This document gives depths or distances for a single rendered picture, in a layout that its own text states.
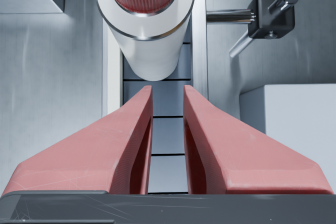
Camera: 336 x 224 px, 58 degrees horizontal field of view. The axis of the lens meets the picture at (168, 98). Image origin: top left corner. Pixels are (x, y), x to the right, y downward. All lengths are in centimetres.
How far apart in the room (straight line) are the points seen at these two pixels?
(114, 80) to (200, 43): 9
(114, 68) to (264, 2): 14
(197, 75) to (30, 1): 22
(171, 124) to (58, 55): 16
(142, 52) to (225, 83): 20
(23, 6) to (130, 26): 25
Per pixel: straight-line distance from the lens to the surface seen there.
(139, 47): 18
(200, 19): 24
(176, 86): 31
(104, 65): 32
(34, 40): 40
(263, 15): 25
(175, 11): 16
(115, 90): 28
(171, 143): 31
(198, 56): 24
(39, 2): 38
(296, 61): 40
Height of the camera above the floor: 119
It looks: 85 degrees down
